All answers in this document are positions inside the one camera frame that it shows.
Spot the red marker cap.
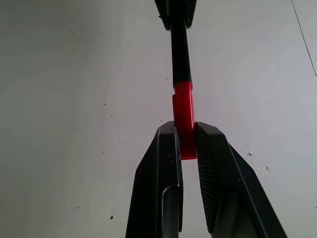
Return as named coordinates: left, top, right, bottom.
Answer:
left=172, top=90, right=198, bottom=161

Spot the black marker with red collar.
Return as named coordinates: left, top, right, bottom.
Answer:
left=169, top=0, right=194, bottom=96

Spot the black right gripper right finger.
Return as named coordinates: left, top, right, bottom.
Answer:
left=196, top=121, right=289, bottom=238

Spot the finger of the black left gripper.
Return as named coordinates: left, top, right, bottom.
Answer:
left=185, top=0, right=199, bottom=29
left=154, top=0, right=172, bottom=31

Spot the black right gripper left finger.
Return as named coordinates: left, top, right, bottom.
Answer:
left=125, top=121, right=184, bottom=238

